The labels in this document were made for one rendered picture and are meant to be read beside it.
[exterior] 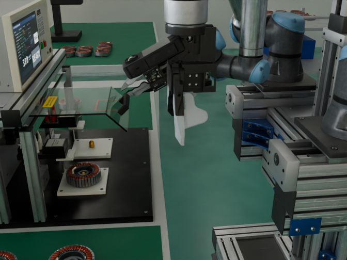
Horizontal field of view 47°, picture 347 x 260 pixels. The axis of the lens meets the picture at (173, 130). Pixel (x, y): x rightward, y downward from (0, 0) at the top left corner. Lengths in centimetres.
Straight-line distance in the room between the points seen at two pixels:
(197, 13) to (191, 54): 8
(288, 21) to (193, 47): 79
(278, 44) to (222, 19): 521
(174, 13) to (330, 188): 66
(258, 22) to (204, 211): 154
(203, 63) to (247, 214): 190
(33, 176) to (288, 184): 67
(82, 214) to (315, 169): 66
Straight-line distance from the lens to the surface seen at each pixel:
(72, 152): 132
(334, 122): 109
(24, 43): 123
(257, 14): 124
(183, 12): 68
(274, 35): 149
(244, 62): 127
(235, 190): 276
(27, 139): 109
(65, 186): 134
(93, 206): 125
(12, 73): 117
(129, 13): 654
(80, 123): 154
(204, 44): 71
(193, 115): 70
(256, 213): 256
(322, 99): 141
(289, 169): 105
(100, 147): 156
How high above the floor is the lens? 147
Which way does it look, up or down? 24 degrees down
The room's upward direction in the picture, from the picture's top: straight up
